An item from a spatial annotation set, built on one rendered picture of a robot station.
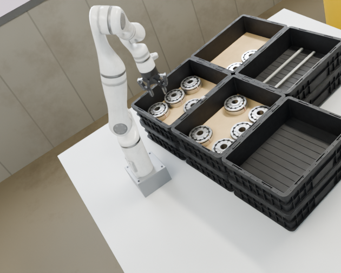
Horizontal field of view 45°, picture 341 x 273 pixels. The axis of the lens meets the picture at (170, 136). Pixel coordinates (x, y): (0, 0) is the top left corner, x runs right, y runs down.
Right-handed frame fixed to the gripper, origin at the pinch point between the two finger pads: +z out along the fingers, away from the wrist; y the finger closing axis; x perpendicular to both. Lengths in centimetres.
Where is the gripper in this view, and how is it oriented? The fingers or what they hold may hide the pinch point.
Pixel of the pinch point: (158, 91)
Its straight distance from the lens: 189.7
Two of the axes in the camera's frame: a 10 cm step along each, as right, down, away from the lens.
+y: 9.4, -1.5, -3.0
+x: 1.0, -7.2, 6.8
